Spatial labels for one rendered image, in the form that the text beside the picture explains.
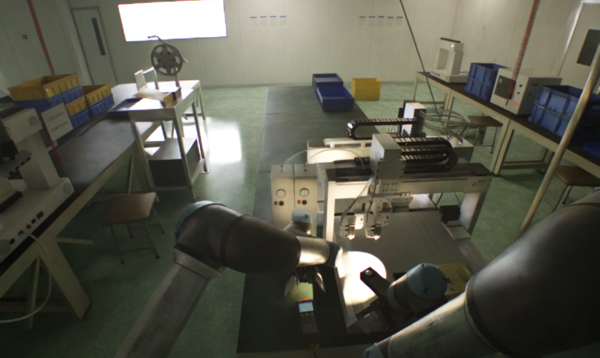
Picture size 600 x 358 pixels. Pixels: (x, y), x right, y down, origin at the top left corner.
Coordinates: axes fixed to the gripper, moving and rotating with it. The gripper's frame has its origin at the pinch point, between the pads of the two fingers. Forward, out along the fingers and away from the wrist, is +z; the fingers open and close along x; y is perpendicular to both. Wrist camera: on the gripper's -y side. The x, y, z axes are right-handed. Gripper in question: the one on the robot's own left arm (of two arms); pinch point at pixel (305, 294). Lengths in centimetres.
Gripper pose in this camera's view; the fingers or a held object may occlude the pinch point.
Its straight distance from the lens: 127.1
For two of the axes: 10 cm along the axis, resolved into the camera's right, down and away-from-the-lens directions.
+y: 1.3, 2.4, -9.6
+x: 9.9, -0.8, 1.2
